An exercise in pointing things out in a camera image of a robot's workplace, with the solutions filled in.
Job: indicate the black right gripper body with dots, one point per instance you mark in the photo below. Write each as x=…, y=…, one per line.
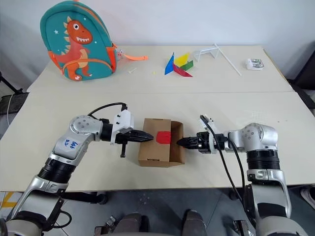
x=205, y=143

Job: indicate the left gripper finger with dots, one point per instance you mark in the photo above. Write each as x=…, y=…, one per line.
x=141, y=139
x=141, y=134

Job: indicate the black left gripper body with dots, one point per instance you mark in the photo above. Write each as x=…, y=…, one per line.
x=123, y=137

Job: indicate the brown cardboard box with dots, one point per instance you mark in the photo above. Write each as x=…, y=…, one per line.
x=153, y=153

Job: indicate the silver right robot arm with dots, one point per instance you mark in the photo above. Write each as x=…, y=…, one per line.
x=261, y=147

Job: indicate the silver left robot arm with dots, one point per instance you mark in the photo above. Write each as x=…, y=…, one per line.
x=73, y=145

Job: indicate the red tape patch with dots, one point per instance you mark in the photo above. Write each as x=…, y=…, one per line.
x=163, y=138

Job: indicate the small white plastic pin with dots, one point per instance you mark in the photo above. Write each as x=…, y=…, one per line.
x=132, y=71

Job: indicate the black table caster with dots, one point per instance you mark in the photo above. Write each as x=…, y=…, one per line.
x=102, y=198

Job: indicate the black table leg bar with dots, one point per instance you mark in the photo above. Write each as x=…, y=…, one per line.
x=78, y=197

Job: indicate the dark rounded shape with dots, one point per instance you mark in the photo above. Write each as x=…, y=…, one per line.
x=133, y=225
x=195, y=223

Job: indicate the small white dotted charm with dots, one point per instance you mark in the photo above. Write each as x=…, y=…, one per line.
x=119, y=53

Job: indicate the small white plastic device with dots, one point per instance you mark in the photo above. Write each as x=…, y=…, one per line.
x=254, y=64

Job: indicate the teal dinosaur backpack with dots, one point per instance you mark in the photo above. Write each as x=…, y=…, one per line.
x=78, y=41

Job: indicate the black mesh tray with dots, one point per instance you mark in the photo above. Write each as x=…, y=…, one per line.
x=13, y=102

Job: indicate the black chair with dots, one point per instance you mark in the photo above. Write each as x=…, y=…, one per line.
x=305, y=83

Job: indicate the black stand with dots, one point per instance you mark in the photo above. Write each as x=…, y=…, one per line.
x=8, y=83

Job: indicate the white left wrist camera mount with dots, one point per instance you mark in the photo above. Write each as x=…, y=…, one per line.
x=124, y=119

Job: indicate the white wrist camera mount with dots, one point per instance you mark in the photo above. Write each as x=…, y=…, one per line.
x=124, y=119
x=211, y=122

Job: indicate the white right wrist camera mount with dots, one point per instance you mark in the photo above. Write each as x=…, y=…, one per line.
x=211, y=122

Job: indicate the white plastic stick frame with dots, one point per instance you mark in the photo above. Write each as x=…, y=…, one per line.
x=206, y=51

